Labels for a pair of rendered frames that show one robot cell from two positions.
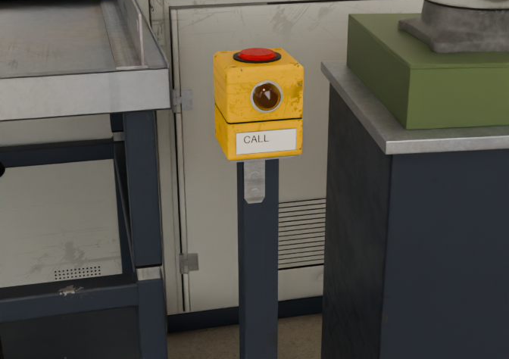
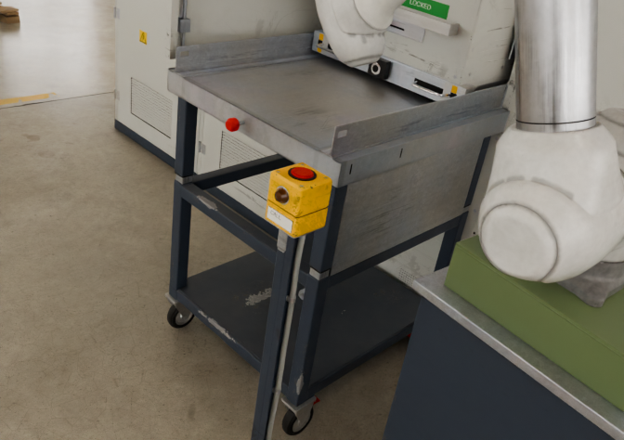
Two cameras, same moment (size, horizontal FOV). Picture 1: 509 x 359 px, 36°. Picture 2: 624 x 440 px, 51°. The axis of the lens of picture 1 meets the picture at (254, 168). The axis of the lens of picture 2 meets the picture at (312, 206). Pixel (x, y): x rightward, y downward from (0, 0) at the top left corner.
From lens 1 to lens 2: 91 cm
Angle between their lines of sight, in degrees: 48
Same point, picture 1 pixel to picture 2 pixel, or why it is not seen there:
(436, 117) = (463, 290)
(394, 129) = (439, 279)
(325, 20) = not seen: outside the picture
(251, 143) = (273, 215)
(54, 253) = (404, 257)
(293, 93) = (294, 201)
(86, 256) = (420, 271)
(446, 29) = not seen: hidden behind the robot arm
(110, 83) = (314, 157)
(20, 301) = (261, 244)
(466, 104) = (484, 295)
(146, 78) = (330, 163)
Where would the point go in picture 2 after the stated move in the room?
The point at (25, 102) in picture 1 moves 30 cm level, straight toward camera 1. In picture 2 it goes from (280, 145) to (171, 180)
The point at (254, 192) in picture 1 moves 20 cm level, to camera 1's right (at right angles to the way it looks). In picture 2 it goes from (280, 244) to (342, 309)
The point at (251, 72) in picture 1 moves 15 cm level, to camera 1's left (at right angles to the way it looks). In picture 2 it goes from (279, 178) to (240, 142)
